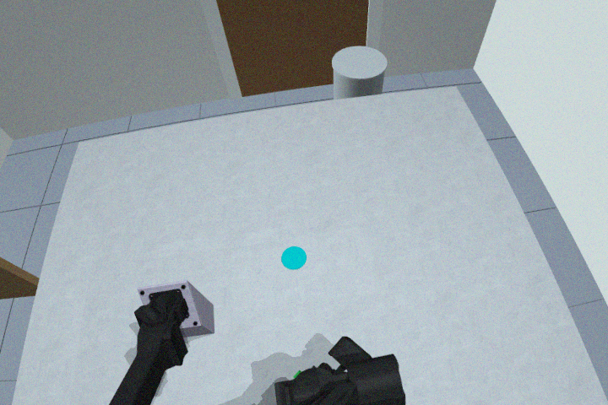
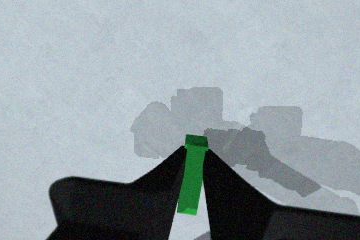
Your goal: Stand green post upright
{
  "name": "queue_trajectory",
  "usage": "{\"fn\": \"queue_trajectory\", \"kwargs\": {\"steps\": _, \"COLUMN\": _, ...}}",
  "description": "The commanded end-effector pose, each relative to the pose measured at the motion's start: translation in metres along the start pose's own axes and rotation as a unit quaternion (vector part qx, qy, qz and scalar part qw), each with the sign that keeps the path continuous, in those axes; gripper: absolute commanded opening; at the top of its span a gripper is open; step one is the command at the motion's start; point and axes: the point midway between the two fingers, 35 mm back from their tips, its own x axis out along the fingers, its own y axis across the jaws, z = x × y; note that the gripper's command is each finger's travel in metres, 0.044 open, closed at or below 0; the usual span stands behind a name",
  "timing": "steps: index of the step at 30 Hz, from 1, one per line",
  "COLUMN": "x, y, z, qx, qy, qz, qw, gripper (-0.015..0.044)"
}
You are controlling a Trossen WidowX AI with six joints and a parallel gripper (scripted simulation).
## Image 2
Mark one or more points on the green rectangular post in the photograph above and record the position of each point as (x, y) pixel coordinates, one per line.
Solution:
(193, 176)

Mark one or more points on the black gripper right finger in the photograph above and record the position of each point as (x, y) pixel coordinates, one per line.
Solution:
(238, 211)

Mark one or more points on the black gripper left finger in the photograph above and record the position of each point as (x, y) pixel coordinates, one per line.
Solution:
(146, 205)

